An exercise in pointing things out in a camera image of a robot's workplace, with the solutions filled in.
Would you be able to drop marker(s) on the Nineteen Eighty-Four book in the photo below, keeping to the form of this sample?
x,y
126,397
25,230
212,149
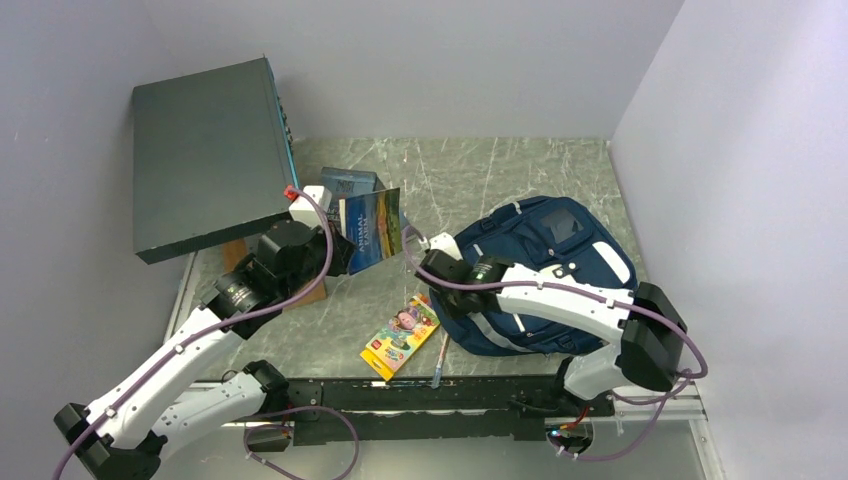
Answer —
x,y
344,183

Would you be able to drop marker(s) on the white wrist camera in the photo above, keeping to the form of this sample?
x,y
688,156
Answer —
x,y
444,245
309,205

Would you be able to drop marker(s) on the wooden board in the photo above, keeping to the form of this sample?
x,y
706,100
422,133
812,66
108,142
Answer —
x,y
234,252

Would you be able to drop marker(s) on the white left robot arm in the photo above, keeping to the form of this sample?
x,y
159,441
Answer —
x,y
257,389

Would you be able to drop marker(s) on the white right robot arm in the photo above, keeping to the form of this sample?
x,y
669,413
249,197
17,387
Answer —
x,y
640,334

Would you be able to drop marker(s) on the dark grey metal equipment box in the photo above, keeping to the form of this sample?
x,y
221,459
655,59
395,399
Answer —
x,y
212,157

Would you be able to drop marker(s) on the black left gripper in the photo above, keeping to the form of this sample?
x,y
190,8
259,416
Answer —
x,y
342,249

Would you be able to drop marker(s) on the aluminium frame rail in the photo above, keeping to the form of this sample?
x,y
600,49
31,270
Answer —
x,y
656,404

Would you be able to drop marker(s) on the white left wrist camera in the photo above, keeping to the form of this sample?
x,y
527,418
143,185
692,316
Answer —
x,y
309,205

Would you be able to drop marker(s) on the navy blue student backpack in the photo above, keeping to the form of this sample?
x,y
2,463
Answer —
x,y
538,232

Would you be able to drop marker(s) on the yellow crayon box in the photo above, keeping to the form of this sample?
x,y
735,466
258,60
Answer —
x,y
391,347

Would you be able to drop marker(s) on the blue pen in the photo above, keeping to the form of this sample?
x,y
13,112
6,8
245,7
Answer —
x,y
438,371

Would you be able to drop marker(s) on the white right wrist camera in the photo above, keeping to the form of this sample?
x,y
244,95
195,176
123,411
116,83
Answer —
x,y
444,245

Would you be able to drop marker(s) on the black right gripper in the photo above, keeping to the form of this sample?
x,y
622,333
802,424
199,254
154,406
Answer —
x,y
452,308

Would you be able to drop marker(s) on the Animal Farm book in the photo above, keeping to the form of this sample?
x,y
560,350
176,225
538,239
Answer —
x,y
372,222

